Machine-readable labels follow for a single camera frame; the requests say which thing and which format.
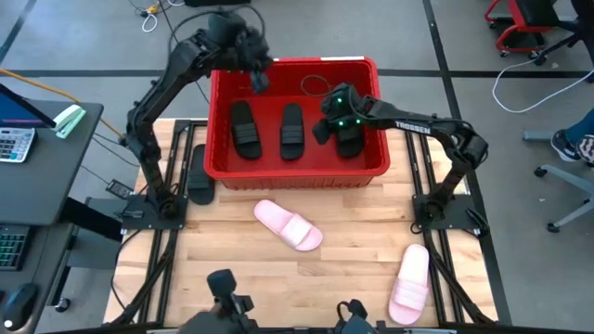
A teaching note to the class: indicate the black office chair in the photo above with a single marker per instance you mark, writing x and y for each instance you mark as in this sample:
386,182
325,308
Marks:
557,47

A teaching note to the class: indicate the red plastic bin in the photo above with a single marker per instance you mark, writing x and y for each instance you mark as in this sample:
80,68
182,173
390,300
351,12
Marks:
325,178

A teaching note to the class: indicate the pink slide sandal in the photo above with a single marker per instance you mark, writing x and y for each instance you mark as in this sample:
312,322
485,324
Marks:
287,226
410,287

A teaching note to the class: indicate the person's shoe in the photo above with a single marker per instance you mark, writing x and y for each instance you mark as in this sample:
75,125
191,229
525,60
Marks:
587,148
564,146

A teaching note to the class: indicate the grey office chair base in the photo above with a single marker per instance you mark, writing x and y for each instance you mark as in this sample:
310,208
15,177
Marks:
571,182

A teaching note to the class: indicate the black power adapter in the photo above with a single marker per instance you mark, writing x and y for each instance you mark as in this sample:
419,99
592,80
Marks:
120,189

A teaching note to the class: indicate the grey calculator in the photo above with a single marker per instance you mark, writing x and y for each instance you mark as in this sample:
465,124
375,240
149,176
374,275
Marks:
14,144

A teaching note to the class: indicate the black desk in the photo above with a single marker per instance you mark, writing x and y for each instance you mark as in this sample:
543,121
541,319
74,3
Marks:
42,185

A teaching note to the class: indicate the mint green stapler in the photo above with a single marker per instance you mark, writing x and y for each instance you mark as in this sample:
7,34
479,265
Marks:
69,120

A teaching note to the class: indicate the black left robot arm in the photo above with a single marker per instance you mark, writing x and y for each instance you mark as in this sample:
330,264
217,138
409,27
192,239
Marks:
148,153

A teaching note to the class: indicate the black keyboard shelf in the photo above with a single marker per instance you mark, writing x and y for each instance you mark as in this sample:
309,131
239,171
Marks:
51,260

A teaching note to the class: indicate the yellow floor plug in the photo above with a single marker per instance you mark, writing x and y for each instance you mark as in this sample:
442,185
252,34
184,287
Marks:
152,8

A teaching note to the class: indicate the red chair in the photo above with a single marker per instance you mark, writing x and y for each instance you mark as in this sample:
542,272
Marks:
514,11

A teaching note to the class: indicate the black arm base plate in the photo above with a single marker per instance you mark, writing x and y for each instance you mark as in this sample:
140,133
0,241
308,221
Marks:
457,218
139,222

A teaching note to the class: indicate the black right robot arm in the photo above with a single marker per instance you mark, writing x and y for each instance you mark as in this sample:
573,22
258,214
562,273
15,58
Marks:
417,126

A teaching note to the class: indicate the black slide sandal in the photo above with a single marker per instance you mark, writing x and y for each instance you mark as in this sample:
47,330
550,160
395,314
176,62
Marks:
200,190
350,149
246,116
292,116

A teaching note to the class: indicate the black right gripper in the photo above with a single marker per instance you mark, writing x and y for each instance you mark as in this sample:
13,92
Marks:
341,109

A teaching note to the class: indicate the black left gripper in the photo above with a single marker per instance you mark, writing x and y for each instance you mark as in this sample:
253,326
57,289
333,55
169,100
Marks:
246,48

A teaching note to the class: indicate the black computer mouse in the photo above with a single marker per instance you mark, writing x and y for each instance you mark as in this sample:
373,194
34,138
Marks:
18,306

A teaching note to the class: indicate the backlit keyboard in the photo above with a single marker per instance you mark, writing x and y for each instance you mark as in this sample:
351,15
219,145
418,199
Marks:
11,248

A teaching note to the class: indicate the person's leg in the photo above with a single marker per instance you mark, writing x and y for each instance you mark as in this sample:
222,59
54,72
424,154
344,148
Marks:
582,127

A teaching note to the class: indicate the computer monitor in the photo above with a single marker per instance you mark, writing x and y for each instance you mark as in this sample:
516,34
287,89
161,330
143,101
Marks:
18,113

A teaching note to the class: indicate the black aluminium rig frame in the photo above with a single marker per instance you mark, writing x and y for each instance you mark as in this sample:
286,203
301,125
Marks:
178,139

